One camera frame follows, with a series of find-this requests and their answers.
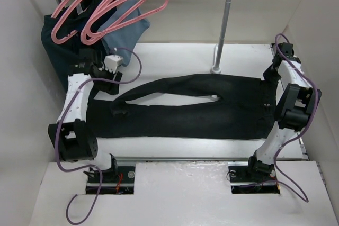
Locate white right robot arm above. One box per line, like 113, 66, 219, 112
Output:
245, 41, 321, 182

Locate pink hanger rightmost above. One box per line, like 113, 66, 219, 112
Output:
87, 0, 170, 42

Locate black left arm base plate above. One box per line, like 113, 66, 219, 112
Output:
84, 166, 135, 195

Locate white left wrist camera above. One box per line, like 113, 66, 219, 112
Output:
103, 55, 123, 73

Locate white rack base foot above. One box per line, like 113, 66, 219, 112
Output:
210, 45, 221, 74

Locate light blue hanging garment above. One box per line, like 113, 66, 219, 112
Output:
97, 0, 150, 67

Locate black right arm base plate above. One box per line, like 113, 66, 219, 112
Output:
226, 162, 280, 194

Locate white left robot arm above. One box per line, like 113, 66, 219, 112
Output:
48, 49, 123, 182

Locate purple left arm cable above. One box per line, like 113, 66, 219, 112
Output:
54, 47, 142, 224

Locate black trousers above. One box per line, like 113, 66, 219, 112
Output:
86, 73, 280, 140

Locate grey right rack pole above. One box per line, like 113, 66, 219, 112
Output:
213, 0, 238, 70

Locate dark navy hanging garment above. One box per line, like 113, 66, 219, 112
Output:
71, 0, 125, 60

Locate dark green hanging trousers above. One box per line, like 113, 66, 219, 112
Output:
41, 13, 106, 91

